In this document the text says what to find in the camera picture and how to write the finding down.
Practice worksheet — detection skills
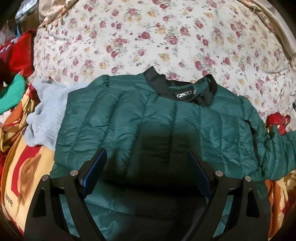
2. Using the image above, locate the bright green garment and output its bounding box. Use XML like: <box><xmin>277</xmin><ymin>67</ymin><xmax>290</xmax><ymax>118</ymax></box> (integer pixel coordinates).
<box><xmin>0</xmin><ymin>74</ymin><xmax>26</xmax><ymax>114</ymax></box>

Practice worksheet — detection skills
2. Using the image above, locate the yellow red love blanket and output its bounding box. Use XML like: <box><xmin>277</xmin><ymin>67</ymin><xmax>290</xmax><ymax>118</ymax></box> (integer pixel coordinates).
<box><xmin>0</xmin><ymin>85</ymin><xmax>56</xmax><ymax>235</ymax></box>

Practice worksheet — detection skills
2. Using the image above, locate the red garment pile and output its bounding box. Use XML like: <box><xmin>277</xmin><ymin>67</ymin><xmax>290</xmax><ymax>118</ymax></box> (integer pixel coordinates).
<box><xmin>1</xmin><ymin>30</ymin><xmax>36</xmax><ymax>84</ymax></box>

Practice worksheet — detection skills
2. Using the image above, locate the dark green quilted puffer jacket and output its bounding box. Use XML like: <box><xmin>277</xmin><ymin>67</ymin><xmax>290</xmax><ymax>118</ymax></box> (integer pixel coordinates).
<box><xmin>51</xmin><ymin>68</ymin><xmax>295</xmax><ymax>240</ymax></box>

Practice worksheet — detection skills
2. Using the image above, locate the light grey fleece sweatshirt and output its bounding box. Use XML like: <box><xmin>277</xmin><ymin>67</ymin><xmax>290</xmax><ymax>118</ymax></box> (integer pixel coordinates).
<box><xmin>24</xmin><ymin>78</ymin><xmax>88</xmax><ymax>151</ymax></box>

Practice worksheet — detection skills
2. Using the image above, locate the small red cloth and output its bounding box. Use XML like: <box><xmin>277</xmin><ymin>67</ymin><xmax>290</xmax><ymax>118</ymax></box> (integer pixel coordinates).
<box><xmin>265</xmin><ymin>112</ymin><xmax>291</xmax><ymax>135</ymax></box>

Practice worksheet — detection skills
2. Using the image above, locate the floral white quilt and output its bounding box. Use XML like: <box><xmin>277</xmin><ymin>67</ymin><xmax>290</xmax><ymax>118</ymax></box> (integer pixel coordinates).
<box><xmin>34</xmin><ymin>1</ymin><xmax>295</xmax><ymax>118</ymax></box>

